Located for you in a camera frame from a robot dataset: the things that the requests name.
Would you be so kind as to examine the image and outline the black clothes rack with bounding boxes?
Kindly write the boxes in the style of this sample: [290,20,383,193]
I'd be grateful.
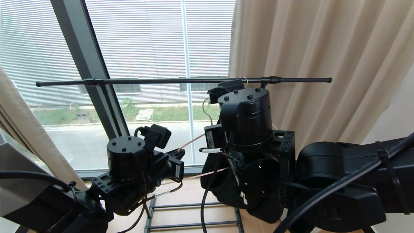
[36,77,333,233]

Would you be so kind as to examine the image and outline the window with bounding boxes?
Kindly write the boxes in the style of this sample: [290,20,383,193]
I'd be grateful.
[0,0,236,178]

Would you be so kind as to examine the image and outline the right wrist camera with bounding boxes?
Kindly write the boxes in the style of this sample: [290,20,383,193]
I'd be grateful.
[208,79,245,105]

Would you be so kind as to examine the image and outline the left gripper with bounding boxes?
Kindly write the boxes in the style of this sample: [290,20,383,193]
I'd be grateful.
[147,150,185,188]

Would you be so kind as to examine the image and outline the black shorts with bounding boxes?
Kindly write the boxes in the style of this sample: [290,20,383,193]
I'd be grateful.
[200,152,291,224]

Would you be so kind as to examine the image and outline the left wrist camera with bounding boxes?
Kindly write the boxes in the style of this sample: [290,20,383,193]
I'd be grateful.
[134,124,172,150]

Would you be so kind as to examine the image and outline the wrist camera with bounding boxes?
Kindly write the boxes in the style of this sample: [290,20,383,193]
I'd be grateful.
[134,124,172,150]
[208,79,245,105]

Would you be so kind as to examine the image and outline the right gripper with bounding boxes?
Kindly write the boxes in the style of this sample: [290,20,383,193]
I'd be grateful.
[204,124,228,152]

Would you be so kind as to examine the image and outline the beige curtain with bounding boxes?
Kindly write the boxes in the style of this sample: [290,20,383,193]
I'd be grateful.
[223,0,414,162]
[0,66,88,191]

